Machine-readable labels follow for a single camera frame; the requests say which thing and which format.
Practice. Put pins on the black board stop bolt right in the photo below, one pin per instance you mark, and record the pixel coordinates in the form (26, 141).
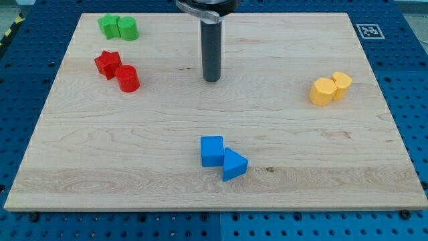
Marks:
(405, 214)

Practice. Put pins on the black board stop bolt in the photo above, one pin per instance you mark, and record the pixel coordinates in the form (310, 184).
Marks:
(33, 217)
(405, 214)

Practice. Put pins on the green star block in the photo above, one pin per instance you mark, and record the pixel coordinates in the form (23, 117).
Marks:
(109, 26)

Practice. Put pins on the yellow hexagon block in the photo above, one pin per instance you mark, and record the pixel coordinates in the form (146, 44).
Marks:
(322, 91)

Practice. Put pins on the red cylinder block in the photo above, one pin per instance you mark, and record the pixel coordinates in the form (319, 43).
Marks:
(127, 78)

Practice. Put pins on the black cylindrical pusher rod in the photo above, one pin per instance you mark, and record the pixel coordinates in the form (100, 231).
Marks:
(211, 51)

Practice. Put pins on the blue triangle block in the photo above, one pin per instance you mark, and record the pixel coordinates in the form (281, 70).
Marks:
(234, 164)

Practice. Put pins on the black board stop bolt left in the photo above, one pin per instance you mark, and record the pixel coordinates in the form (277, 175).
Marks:
(33, 217)

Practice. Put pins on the yellow rounded block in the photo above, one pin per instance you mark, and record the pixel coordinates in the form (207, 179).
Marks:
(343, 82)

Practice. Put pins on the red star block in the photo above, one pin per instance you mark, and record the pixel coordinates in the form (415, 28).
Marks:
(107, 63)

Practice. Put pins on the white fiducial marker tag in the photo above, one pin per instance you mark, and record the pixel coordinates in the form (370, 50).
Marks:
(370, 31)

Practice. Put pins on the light wooden board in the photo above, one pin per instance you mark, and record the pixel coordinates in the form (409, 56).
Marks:
(96, 148)

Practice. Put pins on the blue cube block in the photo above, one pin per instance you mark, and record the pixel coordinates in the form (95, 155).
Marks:
(212, 151)

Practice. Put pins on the green cylinder block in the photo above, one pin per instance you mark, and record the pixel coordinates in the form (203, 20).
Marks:
(128, 28)

